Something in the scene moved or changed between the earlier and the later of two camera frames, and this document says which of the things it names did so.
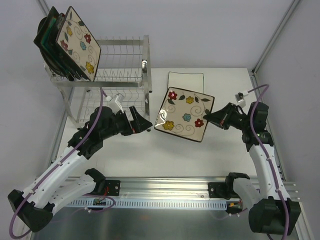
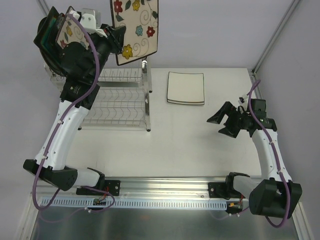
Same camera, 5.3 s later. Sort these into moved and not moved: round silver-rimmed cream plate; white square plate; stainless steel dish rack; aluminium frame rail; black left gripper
Moved: black left gripper
Not moved: white square plate; round silver-rimmed cream plate; stainless steel dish rack; aluminium frame rail
